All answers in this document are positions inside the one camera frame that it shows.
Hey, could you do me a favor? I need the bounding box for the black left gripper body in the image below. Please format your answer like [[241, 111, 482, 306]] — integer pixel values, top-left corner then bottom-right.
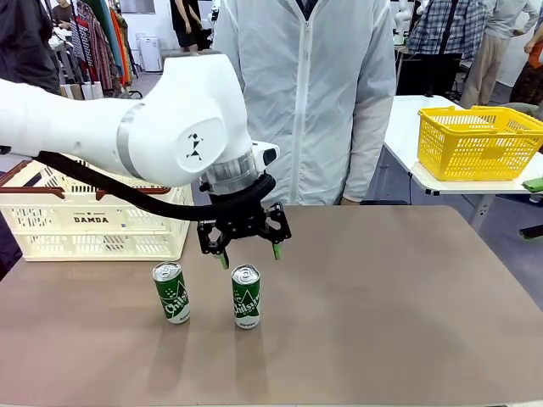
[[210, 198, 268, 243]]

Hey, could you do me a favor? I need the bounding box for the yellow plastic basket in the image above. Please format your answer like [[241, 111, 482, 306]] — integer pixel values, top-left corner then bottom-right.
[[417, 105, 543, 182]]

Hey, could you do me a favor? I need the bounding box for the cream crate basket brown rim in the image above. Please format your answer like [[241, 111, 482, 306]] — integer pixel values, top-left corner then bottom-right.
[[0, 159, 193, 263]]

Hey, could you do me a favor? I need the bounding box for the green Chilsung soda can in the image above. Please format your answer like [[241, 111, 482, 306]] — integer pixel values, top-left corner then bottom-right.
[[231, 265, 261, 330], [152, 261, 191, 325]]

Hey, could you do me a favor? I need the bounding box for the bystander in orange brown clothes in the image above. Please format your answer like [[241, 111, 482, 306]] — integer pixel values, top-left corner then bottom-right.
[[508, 33, 543, 105]]

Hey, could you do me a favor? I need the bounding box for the bystander in beige trousers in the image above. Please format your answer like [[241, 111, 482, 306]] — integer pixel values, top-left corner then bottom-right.
[[460, 0, 540, 108]]

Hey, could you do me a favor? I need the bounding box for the person in white jacket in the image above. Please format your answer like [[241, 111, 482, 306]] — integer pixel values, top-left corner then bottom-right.
[[211, 0, 398, 207]]

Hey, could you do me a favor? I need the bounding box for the white side table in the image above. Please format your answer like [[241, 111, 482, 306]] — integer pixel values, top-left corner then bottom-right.
[[381, 95, 543, 234]]

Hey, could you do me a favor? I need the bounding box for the bystander in plaid shirt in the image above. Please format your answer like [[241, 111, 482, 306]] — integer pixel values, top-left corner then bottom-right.
[[409, 0, 489, 57]]

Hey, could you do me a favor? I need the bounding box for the paper rolls bundle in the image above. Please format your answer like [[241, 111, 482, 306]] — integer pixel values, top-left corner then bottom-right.
[[59, 81, 105, 102]]

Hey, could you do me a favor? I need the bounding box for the bystander in black shorts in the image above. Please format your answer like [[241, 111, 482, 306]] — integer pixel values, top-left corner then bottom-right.
[[171, 0, 204, 55]]

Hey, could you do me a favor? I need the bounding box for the rack of colourful clothes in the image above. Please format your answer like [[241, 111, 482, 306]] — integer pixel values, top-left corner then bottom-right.
[[70, 0, 135, 89]]

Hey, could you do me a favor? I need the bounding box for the bystander in dark clothes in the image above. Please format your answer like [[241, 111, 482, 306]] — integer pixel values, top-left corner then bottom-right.
[[0, 0, 61, 97]]

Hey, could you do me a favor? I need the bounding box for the black left arm cable sleeve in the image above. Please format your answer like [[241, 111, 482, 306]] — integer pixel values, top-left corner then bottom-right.
[[0, 146, 277, 224]]

